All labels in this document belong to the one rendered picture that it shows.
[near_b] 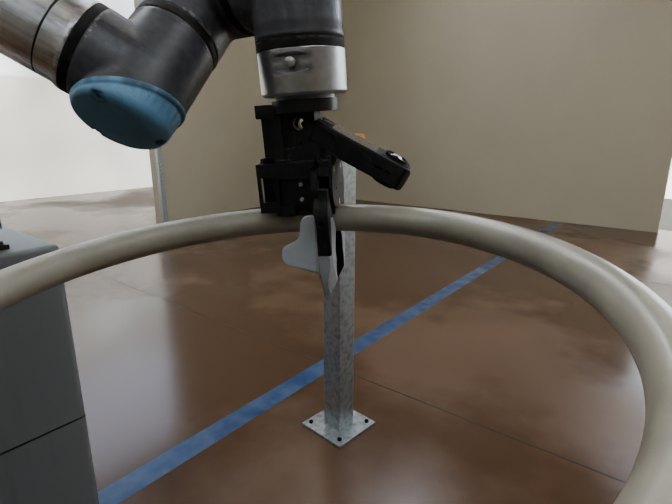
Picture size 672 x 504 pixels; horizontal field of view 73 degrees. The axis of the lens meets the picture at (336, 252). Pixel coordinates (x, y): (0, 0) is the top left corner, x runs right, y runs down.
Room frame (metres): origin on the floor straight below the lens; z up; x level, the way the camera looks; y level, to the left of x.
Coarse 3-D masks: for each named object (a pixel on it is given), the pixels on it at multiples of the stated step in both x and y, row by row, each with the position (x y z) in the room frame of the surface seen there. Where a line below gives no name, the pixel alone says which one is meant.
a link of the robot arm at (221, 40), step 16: (144, 0) 0.50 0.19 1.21; (176, 0) 0.49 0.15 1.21; (192, 0) 0.50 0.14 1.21; (208, 0) 0.50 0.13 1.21; (224, 0) 0.50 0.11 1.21; (192, 16) 0.49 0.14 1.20; (208, 16) 0.50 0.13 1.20; (224, 16) 0.51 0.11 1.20; (208, 32) 0.50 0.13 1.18; (224, 32) 0.52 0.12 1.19; (240, 32) 0.52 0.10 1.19; (224, 48) 0.53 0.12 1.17
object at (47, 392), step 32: (0, 256) 0.88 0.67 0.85; (32, 256) 0.92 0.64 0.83; (64, 288) 0.97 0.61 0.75; (0, 320) 0.86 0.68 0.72; (32, 320) 0.91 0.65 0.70; (64, 320) 0.96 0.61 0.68; (0, 352) 0.86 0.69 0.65; (32, 352) 0.90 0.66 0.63; (64, 352) 0.95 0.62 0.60; (0, 384) 0.85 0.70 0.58; (32, 384) 0.89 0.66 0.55; (64, 384) 0.94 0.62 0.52; (0, 416) 0.84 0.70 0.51; (32, 416) 0.88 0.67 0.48; (64, 416) 0.93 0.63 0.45; (0, 448) 0.83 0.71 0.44; (32, 448) 0.87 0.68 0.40; (64, 448) 0.92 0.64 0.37; (0, 480) 0.82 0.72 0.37; (32, 480) 0.86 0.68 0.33; (64, 480) 0.91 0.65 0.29
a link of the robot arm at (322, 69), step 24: (288, 48) 0.46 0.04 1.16; (312, 48) 0.46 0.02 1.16; (336, 48) 0.48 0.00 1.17; (264, 72) 0.48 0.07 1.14; (288, 72) 0.46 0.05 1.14; (312, 72) 0.46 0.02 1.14; (336, 72) 0.48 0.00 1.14; (264, 96) 0.49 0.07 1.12; (288, 96) 0.48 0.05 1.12; (312, 96) 0.48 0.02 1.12
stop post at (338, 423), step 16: (352, 176) 1.51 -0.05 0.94; (352, 192) 1.52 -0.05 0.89; (352, 240) 1.52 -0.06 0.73; (352, 256) 1.52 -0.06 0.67; (352, 272) 1.52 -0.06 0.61; (336, 288) 1.48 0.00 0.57; (352, 288) 1.52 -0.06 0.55; (336, 304) 1.48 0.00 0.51; (352, 304) 1.52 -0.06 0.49; (336, 320) 1.48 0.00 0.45; (352, 320) 1.52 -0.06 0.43; (336, 336) 1.48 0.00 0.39; (352, 336) 1.52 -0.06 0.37; (336, 352) 1.48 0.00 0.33; (352, 352) 1.52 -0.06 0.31; (336, 368) 1.48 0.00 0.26; (352, 368) 1.52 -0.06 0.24; (336, 384) 1.48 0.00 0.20; (352, 384) 1.52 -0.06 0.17; (336, 400) 1.48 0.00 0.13; (352, 400) 1.52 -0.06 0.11; (320, 416) 1.56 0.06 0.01; (336, 416) 1.48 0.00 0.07; (352, 416) 1.52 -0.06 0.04; (320, 432) 1.46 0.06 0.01; (336, 432) 1.46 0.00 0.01; (352, 432) 1.46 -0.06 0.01
